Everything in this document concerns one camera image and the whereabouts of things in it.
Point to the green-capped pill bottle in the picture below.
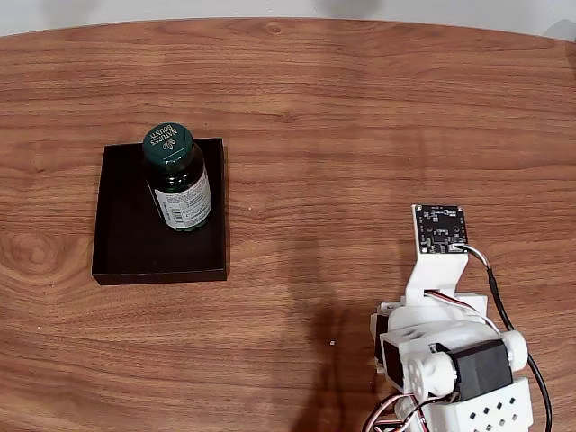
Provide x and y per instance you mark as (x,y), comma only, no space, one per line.
(177,180)

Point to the black shallow box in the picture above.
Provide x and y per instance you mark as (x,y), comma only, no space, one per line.
(121,243)

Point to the camera circuit board on mount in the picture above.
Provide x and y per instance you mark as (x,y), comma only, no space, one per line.
(441,229)

